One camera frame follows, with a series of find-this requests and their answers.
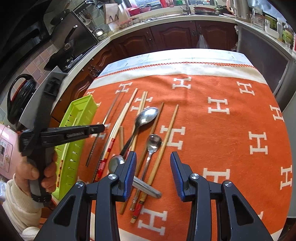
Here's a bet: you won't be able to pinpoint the wooden chopstick red end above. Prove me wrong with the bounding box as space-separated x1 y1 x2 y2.
130 104 179 224

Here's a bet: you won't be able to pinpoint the short brown wooden stick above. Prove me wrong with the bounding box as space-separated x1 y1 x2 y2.
118 126 125 151

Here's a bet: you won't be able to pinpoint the metal chopstick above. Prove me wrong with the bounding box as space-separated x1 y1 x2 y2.
85 89 122 168

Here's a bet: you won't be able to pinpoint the small steel spoon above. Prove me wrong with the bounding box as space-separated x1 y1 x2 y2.
129 134 162 211

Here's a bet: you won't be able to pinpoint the red-patterned light chopstick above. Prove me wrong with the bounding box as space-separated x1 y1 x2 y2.
92 88 138 182

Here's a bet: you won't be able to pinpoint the large steel spoon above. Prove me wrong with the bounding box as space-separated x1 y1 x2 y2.
120 107 159 156

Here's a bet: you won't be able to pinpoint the brown wooden chopstick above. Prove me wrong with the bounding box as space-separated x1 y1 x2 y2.
119 102 164 215

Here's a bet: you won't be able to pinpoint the light bamboo chopstick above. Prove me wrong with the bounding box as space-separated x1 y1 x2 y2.
123 91 148 159

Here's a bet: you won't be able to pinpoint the white sleeve left forearm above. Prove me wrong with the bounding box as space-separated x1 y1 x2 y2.
3 178 42 240

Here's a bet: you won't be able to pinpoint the left hand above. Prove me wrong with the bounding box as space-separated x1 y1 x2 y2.
14 152 57 196

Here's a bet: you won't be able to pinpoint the pink rice cooker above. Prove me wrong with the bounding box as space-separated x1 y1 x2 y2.
0 123 22 180

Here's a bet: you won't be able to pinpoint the green plastic utensil tray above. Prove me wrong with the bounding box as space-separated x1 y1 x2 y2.
52 95 97 201

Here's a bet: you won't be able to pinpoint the black wok on stove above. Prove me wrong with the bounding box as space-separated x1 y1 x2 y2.
43 24 84 72

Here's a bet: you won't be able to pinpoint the orange H-pattern blanket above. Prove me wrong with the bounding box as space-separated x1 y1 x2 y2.
86 49 293 240

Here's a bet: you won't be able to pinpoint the white countertop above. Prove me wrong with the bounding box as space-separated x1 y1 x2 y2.
53 15 295 115

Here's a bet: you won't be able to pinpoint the dark wooden cabinets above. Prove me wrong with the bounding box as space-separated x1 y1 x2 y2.
50 21 238 127

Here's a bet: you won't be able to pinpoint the sink faucet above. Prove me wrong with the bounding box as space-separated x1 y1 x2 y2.
180 0 191 15

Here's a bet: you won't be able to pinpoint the white electric kettle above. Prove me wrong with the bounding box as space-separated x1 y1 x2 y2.
226 0 251 23

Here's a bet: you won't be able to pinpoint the black pan on wall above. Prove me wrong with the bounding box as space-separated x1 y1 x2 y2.
7 74 37 125

